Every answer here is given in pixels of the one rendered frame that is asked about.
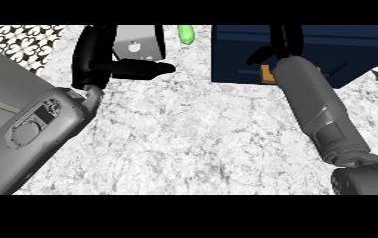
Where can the dark blue open drawer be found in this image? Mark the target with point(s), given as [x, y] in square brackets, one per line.
[237, 55]

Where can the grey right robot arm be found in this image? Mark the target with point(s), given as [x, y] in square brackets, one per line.
[315, 108]

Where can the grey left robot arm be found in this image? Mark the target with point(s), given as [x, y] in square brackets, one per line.
[39, 128]

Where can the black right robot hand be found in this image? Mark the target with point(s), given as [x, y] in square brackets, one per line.
[288, 42]

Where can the green vegetable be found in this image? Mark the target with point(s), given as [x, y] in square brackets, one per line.
[186, 35]

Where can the orange block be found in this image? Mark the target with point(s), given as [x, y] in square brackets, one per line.
[268, 75]

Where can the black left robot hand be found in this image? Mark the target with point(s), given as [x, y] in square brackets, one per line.
[90, 65]

